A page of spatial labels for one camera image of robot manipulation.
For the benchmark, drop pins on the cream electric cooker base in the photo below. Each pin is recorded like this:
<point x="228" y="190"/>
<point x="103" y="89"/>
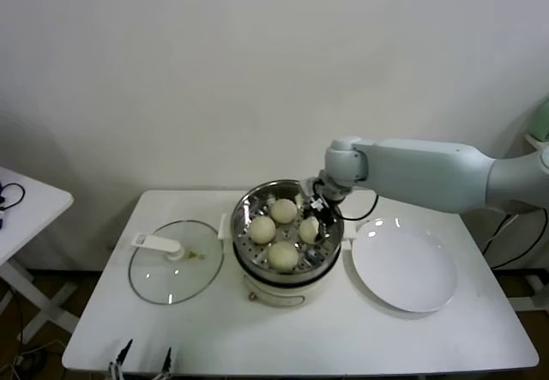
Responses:
<point x="279" y="294"/>

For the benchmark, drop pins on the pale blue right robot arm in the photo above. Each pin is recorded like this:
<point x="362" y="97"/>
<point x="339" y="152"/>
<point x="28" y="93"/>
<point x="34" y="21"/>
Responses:
<point x="429" y="170"/>

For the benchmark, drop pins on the pale green appliance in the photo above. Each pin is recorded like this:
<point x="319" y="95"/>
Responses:
<point x="541" y="120"/>

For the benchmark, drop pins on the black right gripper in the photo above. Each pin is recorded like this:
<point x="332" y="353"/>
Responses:
<point x="323" y="202"/>

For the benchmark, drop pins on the white steamed baozi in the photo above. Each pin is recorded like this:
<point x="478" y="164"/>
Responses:
<point x="308" y="231"/>
<point x="262" y="230"/>
<point x="283" y="211"/>
<point x="282" y="256"/>

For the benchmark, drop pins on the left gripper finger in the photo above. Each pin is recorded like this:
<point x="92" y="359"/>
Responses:
<point x="120" y="363"/>
<point x="166" y="367"/>

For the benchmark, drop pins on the stainless steel steamer basket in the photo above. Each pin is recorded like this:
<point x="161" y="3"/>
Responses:
<point x="249" y="208"/>

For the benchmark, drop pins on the white folding side table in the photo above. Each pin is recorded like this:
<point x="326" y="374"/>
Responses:
<point x="38" y="208"/>

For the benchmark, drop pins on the white round plate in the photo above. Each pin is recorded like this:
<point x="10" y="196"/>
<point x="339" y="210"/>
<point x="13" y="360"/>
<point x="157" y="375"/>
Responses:
<point x="403" y="264"/>

